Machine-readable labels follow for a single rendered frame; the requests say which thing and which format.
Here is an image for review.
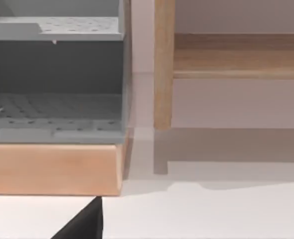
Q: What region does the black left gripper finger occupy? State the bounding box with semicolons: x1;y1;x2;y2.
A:
50;196;104;239

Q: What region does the pale wooden drawer front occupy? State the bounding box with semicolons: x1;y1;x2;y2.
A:
0;136;133;197

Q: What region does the grey pierced drawer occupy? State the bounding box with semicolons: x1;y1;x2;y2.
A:
0;0;132;145

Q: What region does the open wooden shelf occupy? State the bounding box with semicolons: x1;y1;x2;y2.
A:
153;0;294;130

